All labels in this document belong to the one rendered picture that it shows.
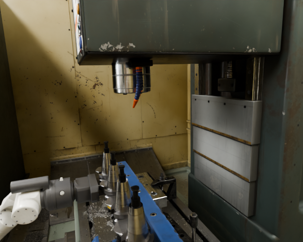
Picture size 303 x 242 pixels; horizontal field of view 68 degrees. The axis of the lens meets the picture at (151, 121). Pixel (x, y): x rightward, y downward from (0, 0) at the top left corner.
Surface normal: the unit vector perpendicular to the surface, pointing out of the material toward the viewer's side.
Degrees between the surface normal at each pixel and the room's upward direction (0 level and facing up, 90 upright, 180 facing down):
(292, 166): 90
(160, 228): 0
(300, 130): 90
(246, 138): 89
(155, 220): 0
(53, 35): 90
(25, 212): 105
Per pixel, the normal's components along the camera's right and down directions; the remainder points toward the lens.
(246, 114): -0.95, 0.09
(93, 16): 0.35, 0.17
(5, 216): 0.73, -0.68
